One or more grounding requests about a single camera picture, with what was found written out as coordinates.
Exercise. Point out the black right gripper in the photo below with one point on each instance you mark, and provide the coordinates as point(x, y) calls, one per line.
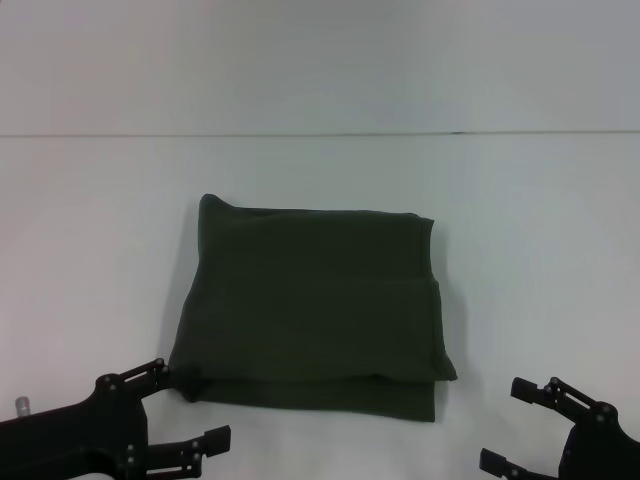
point(605, 445)

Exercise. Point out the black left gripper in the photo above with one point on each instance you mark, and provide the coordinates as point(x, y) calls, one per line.
point(75, 440)

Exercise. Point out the dark green shirt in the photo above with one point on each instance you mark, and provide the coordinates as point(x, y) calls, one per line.
point(315, 310)

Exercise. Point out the silver wrist connector stub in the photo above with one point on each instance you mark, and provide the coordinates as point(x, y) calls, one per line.
point(23, 406)

